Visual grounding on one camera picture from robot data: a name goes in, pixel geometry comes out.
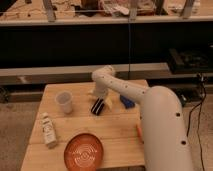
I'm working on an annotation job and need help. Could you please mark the orange ceramic plate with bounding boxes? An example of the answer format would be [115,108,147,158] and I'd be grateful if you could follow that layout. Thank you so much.
[64,133,104,171]

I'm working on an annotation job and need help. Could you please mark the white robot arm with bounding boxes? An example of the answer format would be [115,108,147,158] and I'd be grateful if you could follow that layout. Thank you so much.
[91,65,194,171]

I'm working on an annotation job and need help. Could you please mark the blue object on table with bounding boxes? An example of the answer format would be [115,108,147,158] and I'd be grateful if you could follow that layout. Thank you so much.
[120,96,135,109]

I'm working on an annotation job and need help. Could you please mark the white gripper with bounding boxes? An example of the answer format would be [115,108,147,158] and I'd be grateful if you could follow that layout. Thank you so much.
[87,81,113,110]

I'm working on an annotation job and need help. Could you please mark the black box on shelf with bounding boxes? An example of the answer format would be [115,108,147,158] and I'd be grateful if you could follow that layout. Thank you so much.
[167,48,213,74]

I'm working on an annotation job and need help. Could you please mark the white plastic bottle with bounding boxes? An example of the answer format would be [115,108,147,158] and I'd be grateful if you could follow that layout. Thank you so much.
[42,113,57,148]

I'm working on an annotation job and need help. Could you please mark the black cable on floor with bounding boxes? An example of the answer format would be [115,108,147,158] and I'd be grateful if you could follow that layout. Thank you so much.
[185,73,208,171]

